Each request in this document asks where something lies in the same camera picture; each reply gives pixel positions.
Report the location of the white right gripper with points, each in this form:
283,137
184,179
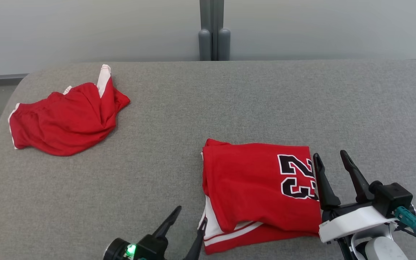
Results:
352,222

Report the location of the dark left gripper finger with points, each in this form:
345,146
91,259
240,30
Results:
197,242
166,224

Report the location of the red basketball jersey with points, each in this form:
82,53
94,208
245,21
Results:
251,180

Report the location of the red shorts with white stripe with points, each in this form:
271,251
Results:
67,122

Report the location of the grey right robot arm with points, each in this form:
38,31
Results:
381,251

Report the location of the black round left wrist knob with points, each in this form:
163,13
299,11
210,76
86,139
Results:
116,250

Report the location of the black round wrist knob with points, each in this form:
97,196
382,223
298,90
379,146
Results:
412,210
116,250

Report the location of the black round right wrist knob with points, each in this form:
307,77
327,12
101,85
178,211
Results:
412,210

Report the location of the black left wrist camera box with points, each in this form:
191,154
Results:
152,247

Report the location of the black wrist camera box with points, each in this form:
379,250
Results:
394,198
152,247

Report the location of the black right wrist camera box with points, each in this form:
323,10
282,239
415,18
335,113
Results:
394,198

